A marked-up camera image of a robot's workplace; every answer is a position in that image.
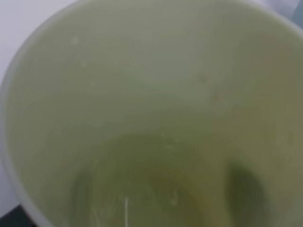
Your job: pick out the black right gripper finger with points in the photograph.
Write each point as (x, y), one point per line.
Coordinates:
(16, 218)

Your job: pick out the pale green plastic cup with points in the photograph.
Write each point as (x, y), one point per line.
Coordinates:
(157, 113)

